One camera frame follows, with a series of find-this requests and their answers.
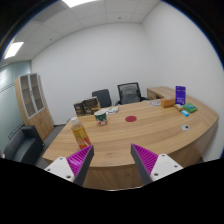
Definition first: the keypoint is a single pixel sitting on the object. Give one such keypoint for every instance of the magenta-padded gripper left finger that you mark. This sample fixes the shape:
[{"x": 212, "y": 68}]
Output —
[{"x": 60, "y": 167}]

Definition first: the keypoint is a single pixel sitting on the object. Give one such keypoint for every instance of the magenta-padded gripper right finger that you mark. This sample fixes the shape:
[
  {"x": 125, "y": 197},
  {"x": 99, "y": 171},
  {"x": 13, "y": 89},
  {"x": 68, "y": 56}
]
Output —
[{"x": 160, "y": 166}]

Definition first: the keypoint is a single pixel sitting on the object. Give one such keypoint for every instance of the yellow-labelled drink bottle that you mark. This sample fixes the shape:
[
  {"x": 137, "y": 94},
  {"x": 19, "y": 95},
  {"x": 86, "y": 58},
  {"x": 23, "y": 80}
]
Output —
[{"x": 80, "y": 135}]

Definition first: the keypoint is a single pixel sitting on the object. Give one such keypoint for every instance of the dark leather armchair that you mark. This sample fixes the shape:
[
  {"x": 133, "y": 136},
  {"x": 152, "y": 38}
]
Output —
[{"x": 23, "y": 146}]

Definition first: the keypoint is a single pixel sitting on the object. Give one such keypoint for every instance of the flat round red coaster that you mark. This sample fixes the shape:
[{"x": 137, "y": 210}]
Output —
[{"x": 131, "y": 118}]

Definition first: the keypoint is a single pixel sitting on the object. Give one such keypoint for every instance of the wooden glass-door shelf unit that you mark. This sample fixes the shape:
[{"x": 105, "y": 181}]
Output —
[{"x": 36, "y": 113}]

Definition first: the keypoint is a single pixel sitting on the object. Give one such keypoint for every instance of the small light blue box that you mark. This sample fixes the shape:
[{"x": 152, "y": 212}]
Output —
[{"x": 185, "y": 113}]

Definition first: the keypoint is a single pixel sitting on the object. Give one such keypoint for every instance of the small brown cardboard box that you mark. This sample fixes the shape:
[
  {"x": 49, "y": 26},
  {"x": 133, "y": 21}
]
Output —
[{"x": 79, "y": 109}]

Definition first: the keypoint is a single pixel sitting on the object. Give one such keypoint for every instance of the small yellow box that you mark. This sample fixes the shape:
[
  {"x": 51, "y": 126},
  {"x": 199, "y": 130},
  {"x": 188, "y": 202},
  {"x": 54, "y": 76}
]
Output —
[{"x": 178, "y": 107}]

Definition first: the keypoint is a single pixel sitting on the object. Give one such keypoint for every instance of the orange cardboard box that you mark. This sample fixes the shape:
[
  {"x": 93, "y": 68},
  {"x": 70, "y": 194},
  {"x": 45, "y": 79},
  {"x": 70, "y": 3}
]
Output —
[{"x": 167, "y": 102}]

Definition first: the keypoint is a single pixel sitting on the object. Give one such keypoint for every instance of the green and white mug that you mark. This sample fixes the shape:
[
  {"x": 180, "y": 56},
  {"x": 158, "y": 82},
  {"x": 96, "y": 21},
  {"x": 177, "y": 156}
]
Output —
[{"x": 101, "y": 117}]

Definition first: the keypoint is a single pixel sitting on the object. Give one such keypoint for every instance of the green flat box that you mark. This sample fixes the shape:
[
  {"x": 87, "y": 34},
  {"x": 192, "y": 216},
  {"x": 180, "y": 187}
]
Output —
[{"x": 190, "y": 107}]

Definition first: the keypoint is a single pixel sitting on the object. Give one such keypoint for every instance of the brown box with tan side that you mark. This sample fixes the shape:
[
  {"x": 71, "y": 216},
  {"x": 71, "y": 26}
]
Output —
[{"x": 94, "y": 109}]

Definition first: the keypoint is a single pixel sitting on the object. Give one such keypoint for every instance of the upright purple box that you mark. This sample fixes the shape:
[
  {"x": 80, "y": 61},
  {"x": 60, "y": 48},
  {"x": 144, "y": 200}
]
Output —
[{"x": 180, "y": 95}]

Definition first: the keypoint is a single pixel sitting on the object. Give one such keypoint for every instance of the wooden side desk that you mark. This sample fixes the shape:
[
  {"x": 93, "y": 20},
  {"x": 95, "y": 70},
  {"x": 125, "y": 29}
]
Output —
[{"x": 158, "y": 91}]

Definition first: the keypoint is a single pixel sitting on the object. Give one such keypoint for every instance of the black mesh office chair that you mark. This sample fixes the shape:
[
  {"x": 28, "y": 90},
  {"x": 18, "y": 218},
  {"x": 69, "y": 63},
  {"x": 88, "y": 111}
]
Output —
[{"x": 128, "y": 93}]

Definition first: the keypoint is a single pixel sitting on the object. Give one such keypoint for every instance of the black padded office chair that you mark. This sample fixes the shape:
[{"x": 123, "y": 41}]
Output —
[{"x": 102, "y": 96}]

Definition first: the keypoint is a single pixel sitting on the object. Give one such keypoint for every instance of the rectangular ceiling light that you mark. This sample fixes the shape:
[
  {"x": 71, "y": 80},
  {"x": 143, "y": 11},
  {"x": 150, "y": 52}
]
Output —
[
  {"x": 78, "y": 2},
  {"x": 13, "y": 50}
]

